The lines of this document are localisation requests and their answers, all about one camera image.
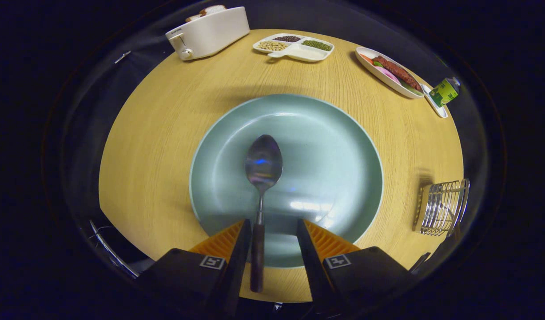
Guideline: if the white divided tray with beans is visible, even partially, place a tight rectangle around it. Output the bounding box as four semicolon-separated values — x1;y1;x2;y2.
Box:
253;33;335;63

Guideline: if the metal spoon with dark handle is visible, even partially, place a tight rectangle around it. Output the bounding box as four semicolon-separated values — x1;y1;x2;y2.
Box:
245;134;284;293

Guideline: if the white toaster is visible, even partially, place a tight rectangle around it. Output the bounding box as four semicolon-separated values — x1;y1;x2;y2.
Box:
165;6;251;61

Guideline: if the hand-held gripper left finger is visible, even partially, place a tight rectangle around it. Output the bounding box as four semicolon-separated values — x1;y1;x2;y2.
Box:
136;219;253;318

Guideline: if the green label bottle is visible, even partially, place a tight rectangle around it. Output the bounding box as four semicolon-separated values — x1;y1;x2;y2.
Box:
430;76;461;108

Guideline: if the metal wire basket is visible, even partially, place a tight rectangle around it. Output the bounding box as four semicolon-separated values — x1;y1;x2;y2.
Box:
412;179;470;236

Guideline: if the white plate with food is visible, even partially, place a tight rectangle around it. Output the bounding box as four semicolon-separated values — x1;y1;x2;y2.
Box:
355;46;425;99

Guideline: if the light green plate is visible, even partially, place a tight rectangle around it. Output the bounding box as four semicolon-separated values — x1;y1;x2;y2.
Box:
189;93;384;268

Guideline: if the white saucer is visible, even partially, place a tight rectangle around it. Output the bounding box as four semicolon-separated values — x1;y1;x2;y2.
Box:
421;84;449;119

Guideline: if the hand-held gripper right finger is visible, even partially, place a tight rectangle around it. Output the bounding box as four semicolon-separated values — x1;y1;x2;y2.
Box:
296;219;418;318

